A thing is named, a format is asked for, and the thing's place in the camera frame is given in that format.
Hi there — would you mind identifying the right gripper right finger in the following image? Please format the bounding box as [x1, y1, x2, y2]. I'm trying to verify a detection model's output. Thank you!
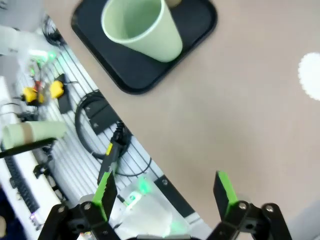
[207, 170, 293, 240]

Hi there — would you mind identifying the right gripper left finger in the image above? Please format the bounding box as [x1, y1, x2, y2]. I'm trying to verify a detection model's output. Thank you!
[37, 171, 121, 240]

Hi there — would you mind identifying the white scalloped paper coaster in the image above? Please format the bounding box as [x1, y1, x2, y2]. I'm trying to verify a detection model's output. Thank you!
[297, 51, 320, 102]

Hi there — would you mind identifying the tall pale green cup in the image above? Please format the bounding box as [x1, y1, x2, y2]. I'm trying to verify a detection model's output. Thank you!
[101, 0, 184, 63]

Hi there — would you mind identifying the black mounting plate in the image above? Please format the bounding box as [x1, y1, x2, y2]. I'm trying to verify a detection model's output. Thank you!
[153, 176, 196, 218]

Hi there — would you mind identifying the clear plastic cover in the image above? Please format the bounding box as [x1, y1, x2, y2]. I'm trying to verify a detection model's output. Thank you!
[109, 174, 191, 240]

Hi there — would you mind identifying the black plug yellow label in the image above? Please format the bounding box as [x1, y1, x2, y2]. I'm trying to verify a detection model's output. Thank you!
[97, 119, 126, 183]

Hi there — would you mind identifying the black flat bar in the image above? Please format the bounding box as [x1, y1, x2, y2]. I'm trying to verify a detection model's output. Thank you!
[0, 137, 57, 159]

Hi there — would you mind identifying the pale green cylinder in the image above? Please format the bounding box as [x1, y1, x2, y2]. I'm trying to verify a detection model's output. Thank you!
[1, 121, 67, 148]

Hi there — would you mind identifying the yellow connector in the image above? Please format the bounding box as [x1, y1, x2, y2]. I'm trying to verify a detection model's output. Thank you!
[21, 86, 46, 106]
[49, 80, 65, 99]

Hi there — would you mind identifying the black serving tray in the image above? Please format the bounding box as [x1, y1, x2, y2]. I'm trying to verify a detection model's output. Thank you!
[71, 0, 218, 95]

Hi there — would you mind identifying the black cable loop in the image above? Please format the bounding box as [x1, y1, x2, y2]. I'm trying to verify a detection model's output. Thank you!
[74, 92, 133, 161]

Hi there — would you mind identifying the black cable chain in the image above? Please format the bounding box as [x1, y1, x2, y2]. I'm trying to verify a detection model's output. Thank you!
[4, 154, 41, 212]

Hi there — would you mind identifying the black metal bracket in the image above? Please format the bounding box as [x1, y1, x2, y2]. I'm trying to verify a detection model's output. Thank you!
[84, 93, 121, 135]

